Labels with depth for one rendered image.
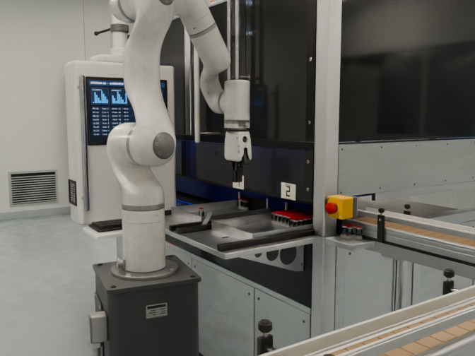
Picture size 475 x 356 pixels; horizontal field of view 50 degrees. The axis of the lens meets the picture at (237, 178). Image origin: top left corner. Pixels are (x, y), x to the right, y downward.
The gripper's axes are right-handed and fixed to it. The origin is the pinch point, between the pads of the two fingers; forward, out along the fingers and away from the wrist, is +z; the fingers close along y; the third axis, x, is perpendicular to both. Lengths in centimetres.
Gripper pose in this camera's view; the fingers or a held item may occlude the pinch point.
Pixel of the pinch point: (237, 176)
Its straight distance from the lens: 168.4
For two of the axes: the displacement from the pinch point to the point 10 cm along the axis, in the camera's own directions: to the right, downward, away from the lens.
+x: -8.3, 0.7, -5.5
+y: -5.6, -1.0, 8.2
